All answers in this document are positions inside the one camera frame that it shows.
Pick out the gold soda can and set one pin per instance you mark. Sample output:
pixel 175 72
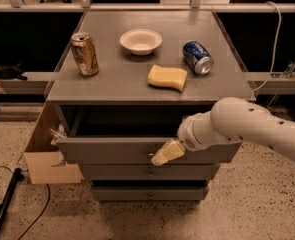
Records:
pixel 84 53

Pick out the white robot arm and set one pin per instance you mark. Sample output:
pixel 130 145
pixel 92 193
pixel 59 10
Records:
pixel 231 120

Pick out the metal railing frame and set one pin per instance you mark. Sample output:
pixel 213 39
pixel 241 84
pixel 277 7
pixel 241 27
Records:
pixel 86 5

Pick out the yellow sponge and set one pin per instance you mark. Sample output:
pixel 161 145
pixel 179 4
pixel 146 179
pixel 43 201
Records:
pixel 167 77

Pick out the crumpled trash in box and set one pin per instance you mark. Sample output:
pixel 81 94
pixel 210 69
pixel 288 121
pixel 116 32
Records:
pixel 57 133

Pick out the cardboard side box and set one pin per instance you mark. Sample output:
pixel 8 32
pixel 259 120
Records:
pixel 45 163

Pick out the blue soda can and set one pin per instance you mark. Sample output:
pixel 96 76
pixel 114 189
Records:
pixel 197 57

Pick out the black object on ledge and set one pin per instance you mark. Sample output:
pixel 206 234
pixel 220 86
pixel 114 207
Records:
pixel 12 72

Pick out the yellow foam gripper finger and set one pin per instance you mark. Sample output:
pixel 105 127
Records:
pixel 171 150

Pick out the grey middle drawer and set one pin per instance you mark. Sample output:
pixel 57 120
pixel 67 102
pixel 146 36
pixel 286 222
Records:
pixel 150 172

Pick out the grey top drawer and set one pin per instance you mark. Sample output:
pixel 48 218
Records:
pixel 117 137

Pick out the black floor bar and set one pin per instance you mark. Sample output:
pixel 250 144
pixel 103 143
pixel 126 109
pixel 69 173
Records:
pixel 4 205

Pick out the white paper bowl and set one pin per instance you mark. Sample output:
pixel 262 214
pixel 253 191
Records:
pixel 141 42

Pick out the grey drawer cabinet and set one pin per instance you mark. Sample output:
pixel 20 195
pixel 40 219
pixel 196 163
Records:
pixel 121 84

